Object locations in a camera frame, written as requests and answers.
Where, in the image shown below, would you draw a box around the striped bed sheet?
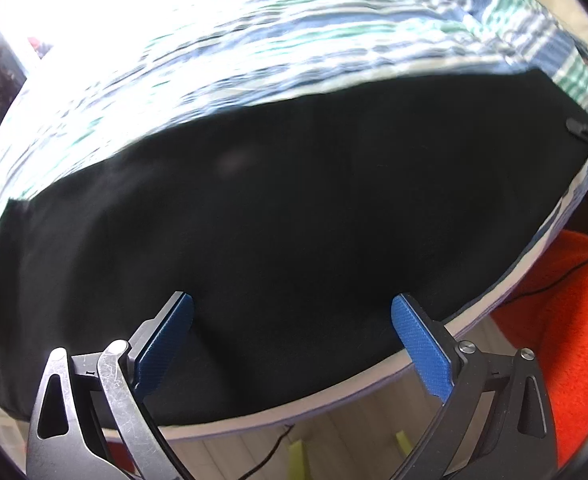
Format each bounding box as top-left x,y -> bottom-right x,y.
0,0 -> 588,433

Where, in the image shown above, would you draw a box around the red patterned cloth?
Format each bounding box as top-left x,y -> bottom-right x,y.
26,36 -> 53,59

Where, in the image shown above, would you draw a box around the orange and white fleece garment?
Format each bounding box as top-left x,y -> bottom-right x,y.
491,227 -> 588,467

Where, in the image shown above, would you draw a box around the black pants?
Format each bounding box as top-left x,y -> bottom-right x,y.
0,67 -> 588,427

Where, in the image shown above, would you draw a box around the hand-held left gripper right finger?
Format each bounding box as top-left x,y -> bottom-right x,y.
390,294 -> 559,480

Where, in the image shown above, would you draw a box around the thin black cable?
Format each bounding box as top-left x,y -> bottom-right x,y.
511,247 -> 588,302

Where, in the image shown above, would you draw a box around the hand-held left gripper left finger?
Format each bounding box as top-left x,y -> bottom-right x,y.
25,291 -> 195,480

